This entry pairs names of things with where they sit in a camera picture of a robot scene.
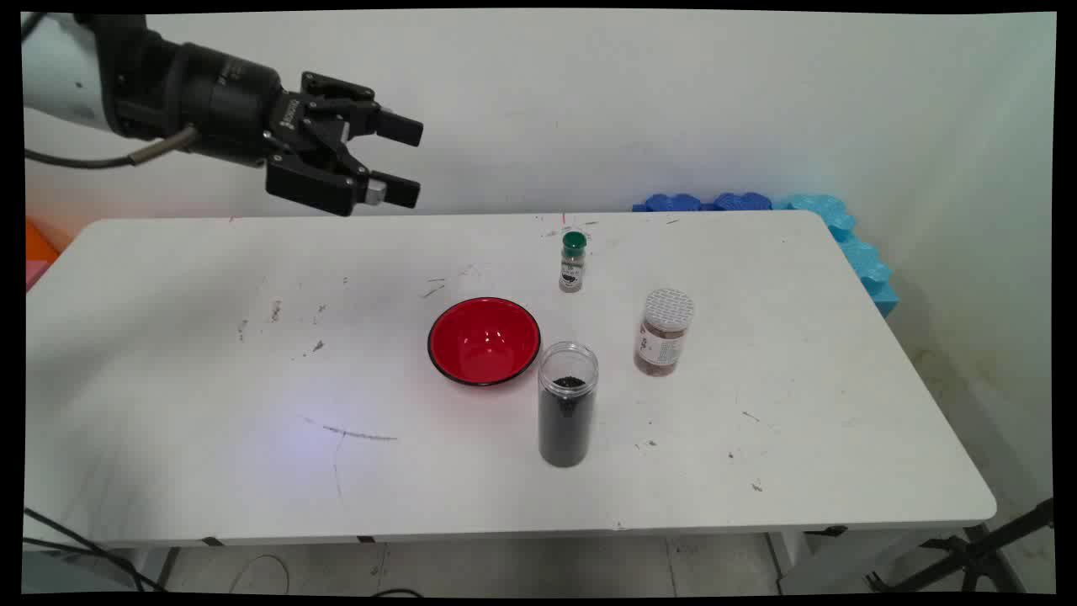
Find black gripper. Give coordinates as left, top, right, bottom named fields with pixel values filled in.
left=265, top=72, right=425, bottom=218

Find clear plastic jar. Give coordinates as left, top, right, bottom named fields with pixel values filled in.
left=537, top=341, right=600, bottom=469

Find black seeds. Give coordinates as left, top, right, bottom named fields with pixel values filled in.
left=540, top=375, right=597, bottom=467

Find red bowl with black rim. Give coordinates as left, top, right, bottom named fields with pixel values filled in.
left=427, top=296, right=542, bottom=388

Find small green-capped spice bottle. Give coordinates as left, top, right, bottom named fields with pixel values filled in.
left=558, top=231, right=588, bottom=295

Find orange foam mat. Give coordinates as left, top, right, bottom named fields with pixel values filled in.
left=24, top=217, right=61, bottom=264

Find nut jar with white lid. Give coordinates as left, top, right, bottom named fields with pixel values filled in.
left=634, top=288, right=696, bottom=377

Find cyan foam block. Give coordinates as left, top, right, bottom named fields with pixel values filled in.
left=835, top=236, right=900, bottom=320
left=772, top=193, right=857, bottom=245

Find white table leg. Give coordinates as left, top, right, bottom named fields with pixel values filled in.
left=766, top=532, right=814, bottom=592

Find black tripod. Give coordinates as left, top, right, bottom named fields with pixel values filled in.
left=867, top=498, right=1055, bottom=594

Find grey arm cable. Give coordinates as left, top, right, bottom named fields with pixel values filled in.
left=24, top=125, right=203, bottom=171

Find black floor cable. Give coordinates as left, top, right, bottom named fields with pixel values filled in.
left=24, top=507, right=167, bottom=593

